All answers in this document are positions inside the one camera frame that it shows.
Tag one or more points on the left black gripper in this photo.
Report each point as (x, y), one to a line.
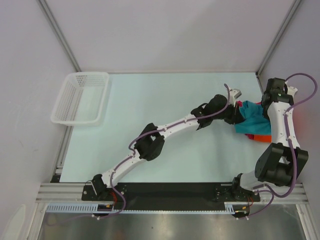
(234, 116)

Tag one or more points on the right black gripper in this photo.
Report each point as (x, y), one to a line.
(265, 115)

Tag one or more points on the teal t shirt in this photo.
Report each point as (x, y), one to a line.
(267, 126)

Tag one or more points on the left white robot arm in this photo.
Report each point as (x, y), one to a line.
(149, 144)

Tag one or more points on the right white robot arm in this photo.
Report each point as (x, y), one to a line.
(281, 163)

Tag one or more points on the magenta folded t shirt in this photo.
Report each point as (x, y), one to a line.
(250, 136)

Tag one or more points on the orange folded t shirt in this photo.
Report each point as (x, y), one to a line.
(262, 138)

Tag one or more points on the white plastic basket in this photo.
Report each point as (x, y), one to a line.
(82, 99)

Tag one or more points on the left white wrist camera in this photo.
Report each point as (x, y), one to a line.
(234, 95)

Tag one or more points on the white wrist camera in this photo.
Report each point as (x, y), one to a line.
(234, 95)
(292, 91)

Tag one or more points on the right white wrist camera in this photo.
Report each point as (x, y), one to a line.
(292, 91)

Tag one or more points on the white slotted cable duct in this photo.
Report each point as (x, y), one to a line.
(97, 208)

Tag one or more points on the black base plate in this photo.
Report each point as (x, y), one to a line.
(182, 196)

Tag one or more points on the aluminium frame rail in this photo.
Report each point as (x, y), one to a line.
(72, 193)

